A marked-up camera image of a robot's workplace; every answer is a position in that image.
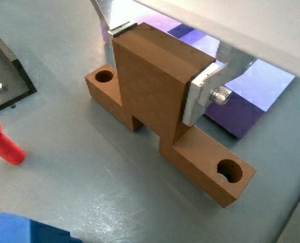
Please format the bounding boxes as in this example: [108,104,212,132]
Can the blue hexagonal peg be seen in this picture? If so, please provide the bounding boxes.
[0,213,84,243]

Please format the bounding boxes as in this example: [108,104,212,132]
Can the brown T-shaped block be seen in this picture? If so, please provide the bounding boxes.
[86,23,256,206]

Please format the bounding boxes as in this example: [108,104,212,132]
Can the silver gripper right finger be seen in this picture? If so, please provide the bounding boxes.
[183,42,257,126]

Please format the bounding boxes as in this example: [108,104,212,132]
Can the purple insertion board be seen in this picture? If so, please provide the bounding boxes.
[100,10,295,138]

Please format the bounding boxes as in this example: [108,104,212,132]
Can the red hexagonal peg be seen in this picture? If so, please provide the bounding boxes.
[0,126,26,165]

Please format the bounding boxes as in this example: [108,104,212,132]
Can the black block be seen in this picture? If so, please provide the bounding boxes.
[0,38,38,110]

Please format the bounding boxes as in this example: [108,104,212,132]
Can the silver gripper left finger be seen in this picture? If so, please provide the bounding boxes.
[90,0,137,66]

